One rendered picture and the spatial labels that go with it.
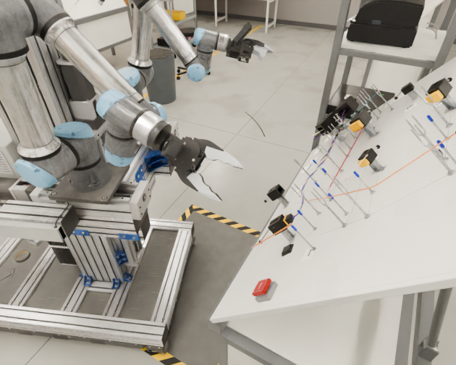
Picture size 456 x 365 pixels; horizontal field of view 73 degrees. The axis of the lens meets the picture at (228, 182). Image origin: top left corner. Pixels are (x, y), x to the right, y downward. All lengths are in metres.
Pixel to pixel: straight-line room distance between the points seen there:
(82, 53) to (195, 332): 1.66
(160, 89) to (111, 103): 3.62
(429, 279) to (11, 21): 0.99
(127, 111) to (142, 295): 1.45
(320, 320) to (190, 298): 1.13
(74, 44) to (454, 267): 0.95
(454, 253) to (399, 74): 3.48
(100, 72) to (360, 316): 1.18
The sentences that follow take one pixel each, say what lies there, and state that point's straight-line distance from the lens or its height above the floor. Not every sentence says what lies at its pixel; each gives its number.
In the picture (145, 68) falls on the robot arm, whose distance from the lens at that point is 1.64.
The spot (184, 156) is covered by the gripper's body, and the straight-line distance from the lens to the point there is 0.69.
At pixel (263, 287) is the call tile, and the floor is 1.13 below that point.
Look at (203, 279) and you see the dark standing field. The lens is 2.28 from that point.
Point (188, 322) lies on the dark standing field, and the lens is 2.13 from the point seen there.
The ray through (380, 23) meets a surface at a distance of 1.76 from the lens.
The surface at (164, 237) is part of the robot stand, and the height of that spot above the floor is 0.21.
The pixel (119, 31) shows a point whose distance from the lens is 5.99.
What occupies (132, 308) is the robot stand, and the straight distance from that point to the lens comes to 2.00.
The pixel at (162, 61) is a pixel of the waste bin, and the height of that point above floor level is 0.60.
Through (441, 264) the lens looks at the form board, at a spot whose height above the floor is 1.47.
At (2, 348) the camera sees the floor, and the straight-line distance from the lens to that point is 2.45.
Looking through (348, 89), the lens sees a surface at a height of 1.12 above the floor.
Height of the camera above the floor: 1.91
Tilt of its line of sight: 40 degrees down
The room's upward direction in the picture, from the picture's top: straight up
